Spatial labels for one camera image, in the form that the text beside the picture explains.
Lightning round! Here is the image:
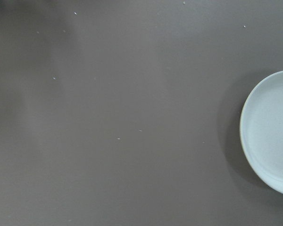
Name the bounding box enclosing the cream round plate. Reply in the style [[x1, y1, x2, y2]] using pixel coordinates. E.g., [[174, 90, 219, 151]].
[[239, 71, 283, 194]]

